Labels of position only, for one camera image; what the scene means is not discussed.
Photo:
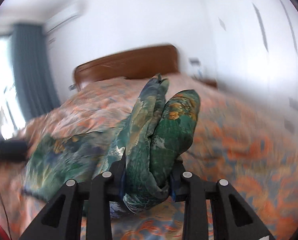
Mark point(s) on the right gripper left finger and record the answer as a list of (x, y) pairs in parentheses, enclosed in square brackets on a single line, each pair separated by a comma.
[(61, 218)]

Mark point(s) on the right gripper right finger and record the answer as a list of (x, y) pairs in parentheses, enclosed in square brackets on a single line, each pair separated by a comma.
[(214, 207)]

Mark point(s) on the green patterned padded jacket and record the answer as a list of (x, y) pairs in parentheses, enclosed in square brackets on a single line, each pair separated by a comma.
[(151, 139)]

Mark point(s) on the orange paisley bed quilt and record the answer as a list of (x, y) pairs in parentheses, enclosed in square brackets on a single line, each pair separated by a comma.
[(231, 141)]

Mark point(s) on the blue-grey curtain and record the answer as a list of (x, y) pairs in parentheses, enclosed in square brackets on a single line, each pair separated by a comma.
[(32, 77)]

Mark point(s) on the white air conditioner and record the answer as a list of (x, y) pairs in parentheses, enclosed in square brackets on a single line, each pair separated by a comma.
[(65, 15)]

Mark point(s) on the wooden nightstand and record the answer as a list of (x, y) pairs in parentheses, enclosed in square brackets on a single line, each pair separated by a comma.
[(209, 82)]

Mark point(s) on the small bottle on nightstand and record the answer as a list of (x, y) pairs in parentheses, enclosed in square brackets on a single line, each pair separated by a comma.
[(200, 72)]

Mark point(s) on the brown wooden headboard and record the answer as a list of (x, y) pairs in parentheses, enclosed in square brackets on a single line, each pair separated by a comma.
[(132, 64)]

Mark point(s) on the grey wall switch panel right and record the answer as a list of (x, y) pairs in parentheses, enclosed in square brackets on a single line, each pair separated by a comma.
[(194, 61)]

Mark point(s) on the white wardrobe with black handles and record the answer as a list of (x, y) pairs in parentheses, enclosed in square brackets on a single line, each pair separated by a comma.
[(256, 43)]

